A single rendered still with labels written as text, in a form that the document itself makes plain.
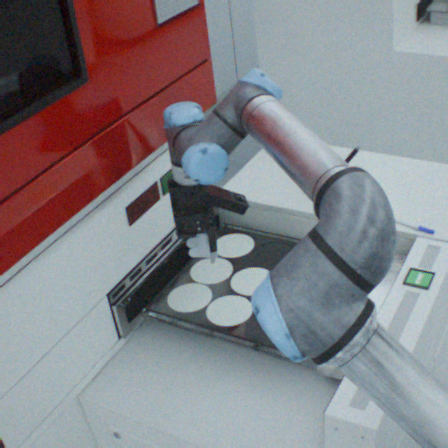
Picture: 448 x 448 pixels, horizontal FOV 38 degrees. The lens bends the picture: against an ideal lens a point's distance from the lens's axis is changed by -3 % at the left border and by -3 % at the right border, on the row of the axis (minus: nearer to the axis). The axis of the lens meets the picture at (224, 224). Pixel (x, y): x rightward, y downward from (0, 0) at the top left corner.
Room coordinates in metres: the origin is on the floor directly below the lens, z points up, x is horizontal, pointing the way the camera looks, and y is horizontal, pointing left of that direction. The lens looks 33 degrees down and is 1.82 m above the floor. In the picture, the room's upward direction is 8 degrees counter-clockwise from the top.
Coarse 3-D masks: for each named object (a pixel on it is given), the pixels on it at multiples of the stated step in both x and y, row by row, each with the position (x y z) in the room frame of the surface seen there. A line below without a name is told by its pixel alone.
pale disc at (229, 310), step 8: (224, 296) 1.13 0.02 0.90; (232, 296) 1.13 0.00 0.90; (216, 304) 1.11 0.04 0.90; (224, 304) 1.11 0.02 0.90; (232, 304) 1.10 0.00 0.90; (240, 304) 1.10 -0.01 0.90; (248, 304) 1.10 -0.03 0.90; (208, 312) 1.09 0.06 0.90; (216, 312) 1.08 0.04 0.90; (224, 312) 1.08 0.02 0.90; (232, 312) 1.08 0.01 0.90; (240, 312) 1.07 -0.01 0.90; (248, 312) 1.07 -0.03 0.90; (216, 320) 1.06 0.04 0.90; (224, 320) 1.06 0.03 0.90; (232, 320) 1.05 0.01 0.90; (240, 320) 1.05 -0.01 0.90
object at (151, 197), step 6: (156, 186) 1.28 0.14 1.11; (150, 192) 1.26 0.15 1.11; (156, 192) 1.28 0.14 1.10; (144, 198) 1.24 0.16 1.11; (150, 198) 1.26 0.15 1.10; (156, 198) 1.28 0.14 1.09; (132, 204) 1.21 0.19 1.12; (138, 204) 1.22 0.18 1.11; (144, 204) 1.24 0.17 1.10; (150, 204) 1.26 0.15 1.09; (132, 210) 1.20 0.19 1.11; (138, 210) 1.22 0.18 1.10; (144, 210) 1.24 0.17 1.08; (132, 216) 1.20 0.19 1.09; (138, 216) 1.22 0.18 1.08; (132, 222) 1.20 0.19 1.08
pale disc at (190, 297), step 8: (176, 288) 1.19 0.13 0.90; (184, 288) 1.18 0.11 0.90; (192, 288) 1.18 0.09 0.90; (200, 288) 1.17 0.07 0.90; (208, 288) 1.17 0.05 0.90; (168, 296) 1.16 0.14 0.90; (176, 296) 1.16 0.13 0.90; (184, 296) 1.15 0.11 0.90; (192, 296) 1.15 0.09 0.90; (200, 296) 1.14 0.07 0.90; (208, 296) 1.14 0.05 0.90; (168, 304) 1.13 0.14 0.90; (176, 304) 1.13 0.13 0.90; (184, 304) 1.12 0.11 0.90; (192, 304) 1.12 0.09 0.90; (200, 304) 1.12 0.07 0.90
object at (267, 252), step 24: (264, 240) 1.33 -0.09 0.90; (288, 240) 1.31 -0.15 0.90; (192, 264) 1.27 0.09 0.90; (240, 264) 1.24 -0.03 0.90; (264, 264) 1.23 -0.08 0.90; (168, 288) 1.19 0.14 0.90; (216, 288) 1.17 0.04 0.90; (168, 312) 1.10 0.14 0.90; (192, 312) 1.09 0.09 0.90; (240, 336) 1.00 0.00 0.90; (264, 336) 0.99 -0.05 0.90
